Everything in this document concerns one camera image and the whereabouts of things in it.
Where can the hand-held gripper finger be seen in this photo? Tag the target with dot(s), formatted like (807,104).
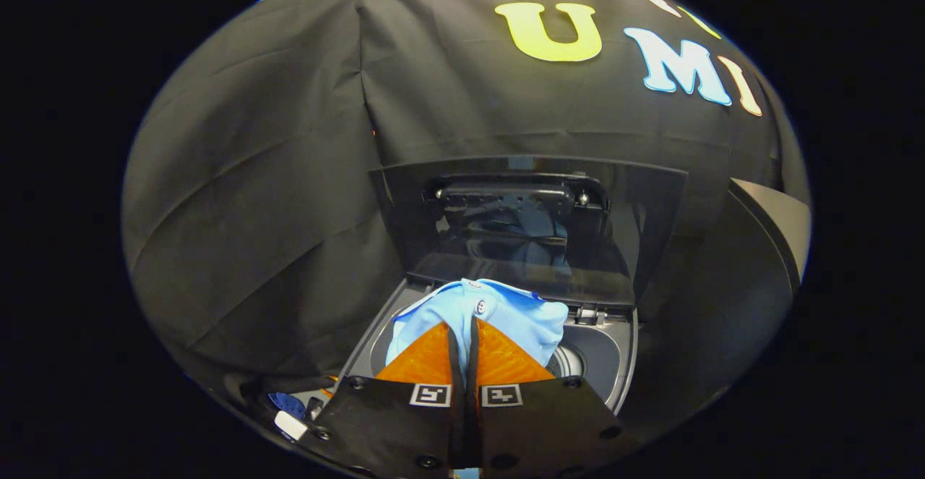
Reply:
(475,392)
(457,392)

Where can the light blue polo shirt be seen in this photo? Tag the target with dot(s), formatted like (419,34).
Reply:
(506,313)

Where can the grey washing machine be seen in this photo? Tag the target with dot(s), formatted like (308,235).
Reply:
(607,356)

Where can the dark washing machine lid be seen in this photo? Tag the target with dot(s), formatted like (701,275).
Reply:
(650,233)

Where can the black backdrop cloth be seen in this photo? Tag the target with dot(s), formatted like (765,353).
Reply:
(253,175)

